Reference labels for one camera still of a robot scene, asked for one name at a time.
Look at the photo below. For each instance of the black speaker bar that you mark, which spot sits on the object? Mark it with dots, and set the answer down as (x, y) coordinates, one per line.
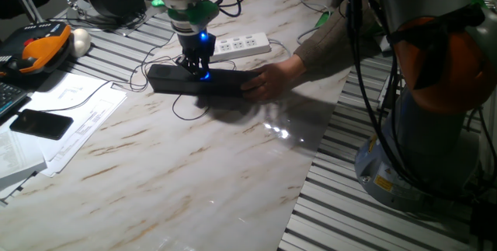
(171, 82)

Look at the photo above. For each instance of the orange black teach pendant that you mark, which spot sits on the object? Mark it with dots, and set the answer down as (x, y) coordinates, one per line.
(39, 47)

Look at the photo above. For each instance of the black smartphone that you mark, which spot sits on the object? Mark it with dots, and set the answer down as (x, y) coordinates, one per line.
(40, 124)

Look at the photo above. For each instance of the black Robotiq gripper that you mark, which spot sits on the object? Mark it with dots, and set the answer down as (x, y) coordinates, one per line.
(196, 45)

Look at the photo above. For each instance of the white paper booklet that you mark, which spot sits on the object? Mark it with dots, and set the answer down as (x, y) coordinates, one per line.
(17, 157)

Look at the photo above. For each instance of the grey metal base plate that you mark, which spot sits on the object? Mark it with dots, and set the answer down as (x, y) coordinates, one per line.
(149, 16)

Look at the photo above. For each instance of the green cloth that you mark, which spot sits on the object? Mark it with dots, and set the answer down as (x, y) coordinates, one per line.
(322, 19)

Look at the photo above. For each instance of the person's bare hand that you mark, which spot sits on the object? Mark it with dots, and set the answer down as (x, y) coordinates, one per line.
(272, 80)

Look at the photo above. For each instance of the brown sleeved forearm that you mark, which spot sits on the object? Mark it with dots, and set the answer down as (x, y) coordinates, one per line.
(330, 37)

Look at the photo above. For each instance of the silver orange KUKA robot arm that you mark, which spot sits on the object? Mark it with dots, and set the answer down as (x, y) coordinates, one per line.
(446, 68)

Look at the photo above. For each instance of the white egg-shaped object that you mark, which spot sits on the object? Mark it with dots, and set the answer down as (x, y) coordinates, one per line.
(80, 41)

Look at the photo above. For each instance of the white power strip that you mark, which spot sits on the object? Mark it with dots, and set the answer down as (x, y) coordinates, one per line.
(244, 45)

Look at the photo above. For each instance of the black keyboard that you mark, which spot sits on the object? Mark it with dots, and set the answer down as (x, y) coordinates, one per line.
(9, 97)

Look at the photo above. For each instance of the blue-lit volume knob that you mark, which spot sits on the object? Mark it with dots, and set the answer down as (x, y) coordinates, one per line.
(206, 77)

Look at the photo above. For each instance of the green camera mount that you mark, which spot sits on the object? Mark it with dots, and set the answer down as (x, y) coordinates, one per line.
(198, 12)

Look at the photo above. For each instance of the printed white paper sheets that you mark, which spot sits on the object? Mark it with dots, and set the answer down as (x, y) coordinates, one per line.
(89, 115)

